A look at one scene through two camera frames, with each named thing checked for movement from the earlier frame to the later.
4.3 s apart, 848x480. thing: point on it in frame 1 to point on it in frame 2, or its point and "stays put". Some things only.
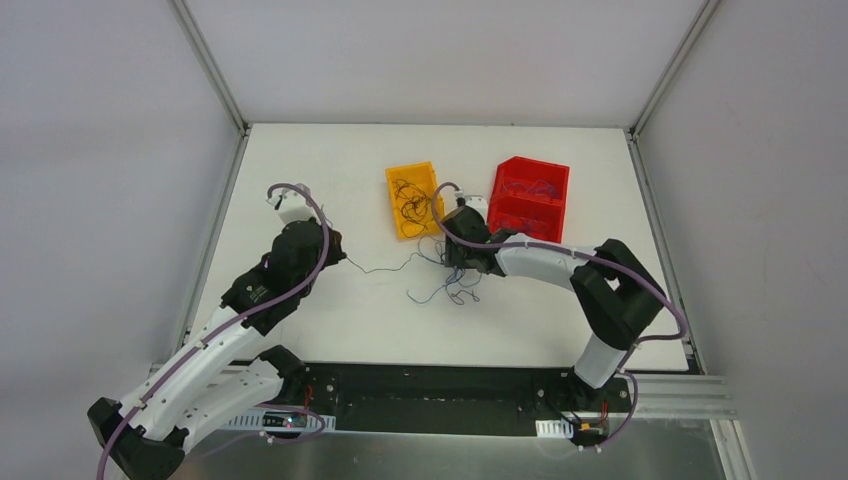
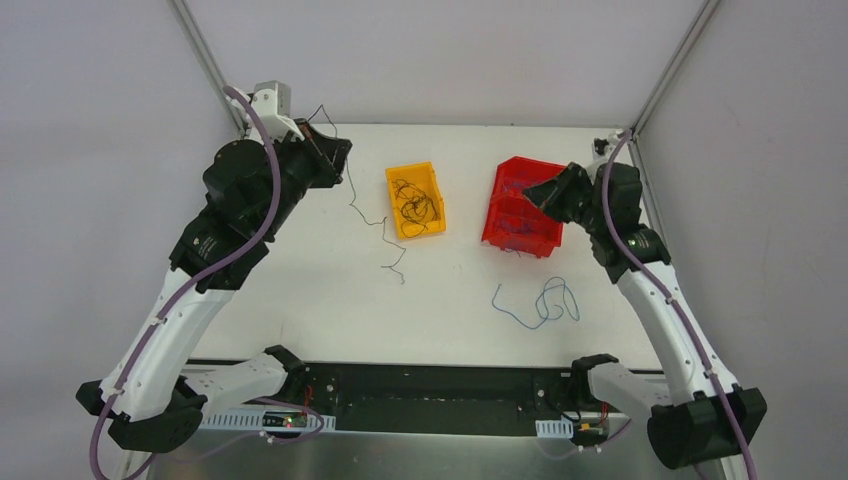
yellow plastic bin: x=412 y=190 stays put
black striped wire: x=390 y=269 to x=359 y=211
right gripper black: x=454 y=255 to x=574 y=196
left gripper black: x=327 y=250 to x=324 y=158
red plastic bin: x=529 y=197 stays put
